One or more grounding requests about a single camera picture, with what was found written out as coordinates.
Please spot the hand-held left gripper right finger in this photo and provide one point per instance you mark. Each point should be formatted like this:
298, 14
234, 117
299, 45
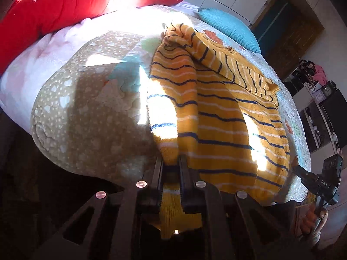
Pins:
183, 174

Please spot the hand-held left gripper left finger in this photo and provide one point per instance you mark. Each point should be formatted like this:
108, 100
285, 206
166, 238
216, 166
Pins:
158, 174

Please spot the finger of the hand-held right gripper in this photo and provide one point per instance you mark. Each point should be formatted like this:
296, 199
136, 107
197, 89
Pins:
299, 171

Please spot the yellow striped knit sweater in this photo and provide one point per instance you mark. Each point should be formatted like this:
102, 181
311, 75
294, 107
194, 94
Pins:
217, 130

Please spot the person's right hand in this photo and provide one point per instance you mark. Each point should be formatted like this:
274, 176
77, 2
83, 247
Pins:
309, 220

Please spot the dark cluttered shelf unit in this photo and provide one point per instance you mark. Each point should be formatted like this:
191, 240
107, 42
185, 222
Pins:
320, 113

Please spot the small round clock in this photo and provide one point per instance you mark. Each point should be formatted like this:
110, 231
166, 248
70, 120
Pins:
328, 90

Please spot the beige patterned quilt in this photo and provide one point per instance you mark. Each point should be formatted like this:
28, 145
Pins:
95, 108

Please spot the pink cloth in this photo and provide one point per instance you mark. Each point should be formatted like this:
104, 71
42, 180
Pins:
320, 74

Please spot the brown wooden door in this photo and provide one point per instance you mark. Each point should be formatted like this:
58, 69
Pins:
295, 32

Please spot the teal knit pillow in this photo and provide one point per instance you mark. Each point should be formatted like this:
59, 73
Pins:
230, 27

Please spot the white pink fleece blanket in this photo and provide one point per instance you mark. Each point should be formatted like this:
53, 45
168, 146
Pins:
32, 67

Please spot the red embroidered pillow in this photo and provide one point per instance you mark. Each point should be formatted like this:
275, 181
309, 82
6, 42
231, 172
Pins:
67, 2

